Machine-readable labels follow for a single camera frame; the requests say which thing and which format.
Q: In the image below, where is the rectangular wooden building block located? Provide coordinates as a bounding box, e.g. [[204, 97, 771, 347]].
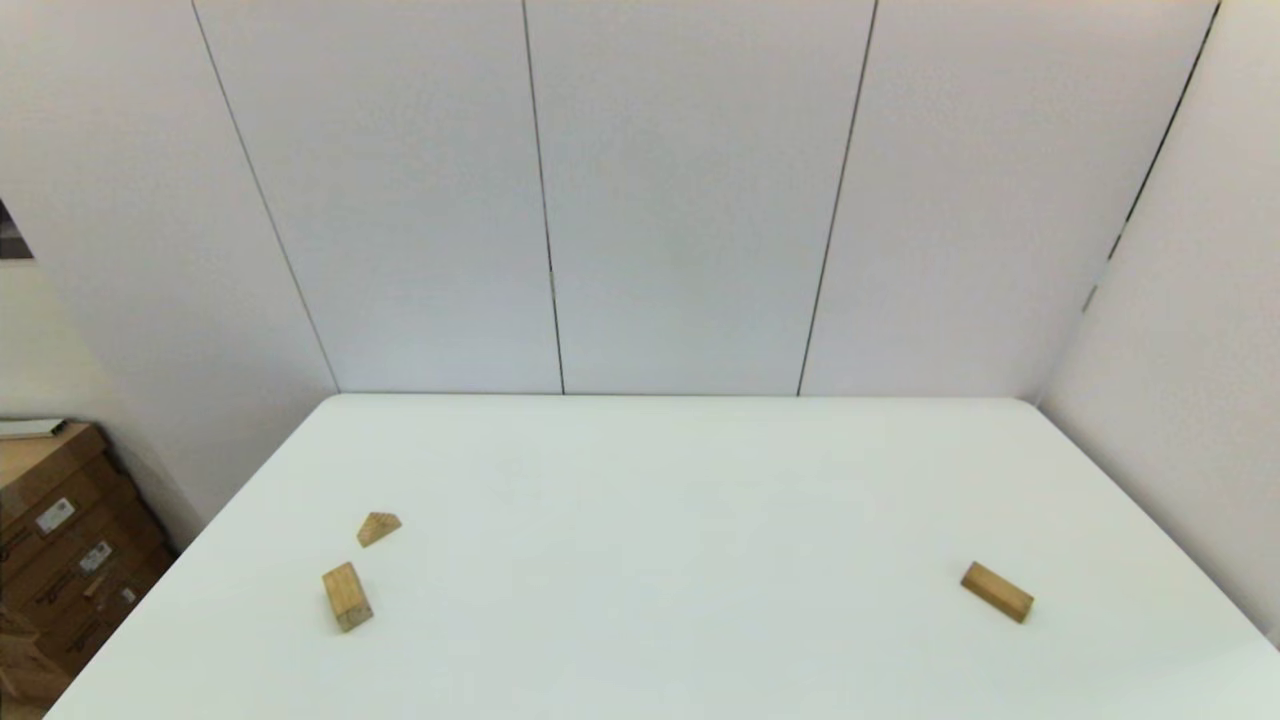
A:
[[960, 560, 1036, 625]]

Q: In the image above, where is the brown cardboard box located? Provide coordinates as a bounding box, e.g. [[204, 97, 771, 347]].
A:
[[0, 422, 129, 561], [0, 530, 180, 681], [0, 610, 73, 720], [0, 488, 153, 613]]

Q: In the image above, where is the dark wall picture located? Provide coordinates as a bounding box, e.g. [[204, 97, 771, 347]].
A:
[[0, 198, 35, 262]]

